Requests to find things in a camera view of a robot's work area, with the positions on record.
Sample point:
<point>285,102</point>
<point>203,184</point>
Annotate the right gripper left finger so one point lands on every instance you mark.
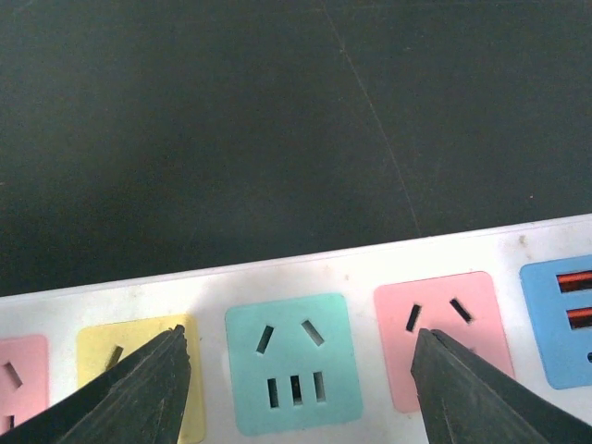
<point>139,400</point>

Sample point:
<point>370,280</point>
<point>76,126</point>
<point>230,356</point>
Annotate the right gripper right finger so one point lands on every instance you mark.
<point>465,399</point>

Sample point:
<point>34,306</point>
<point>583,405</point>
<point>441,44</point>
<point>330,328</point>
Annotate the white power strip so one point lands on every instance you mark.
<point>319,348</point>

